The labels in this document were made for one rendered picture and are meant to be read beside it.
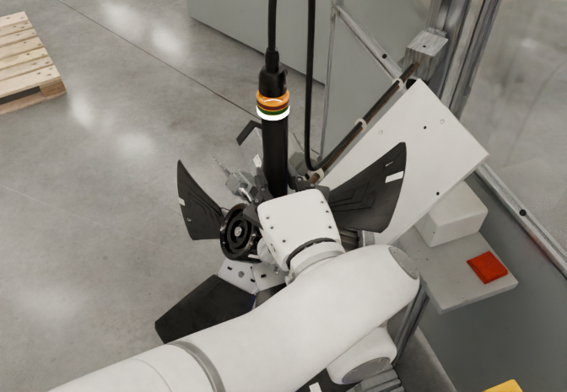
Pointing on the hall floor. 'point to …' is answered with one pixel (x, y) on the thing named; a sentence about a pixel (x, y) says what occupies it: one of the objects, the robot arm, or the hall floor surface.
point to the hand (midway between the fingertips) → (275, 177)
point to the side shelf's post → (410, 324)
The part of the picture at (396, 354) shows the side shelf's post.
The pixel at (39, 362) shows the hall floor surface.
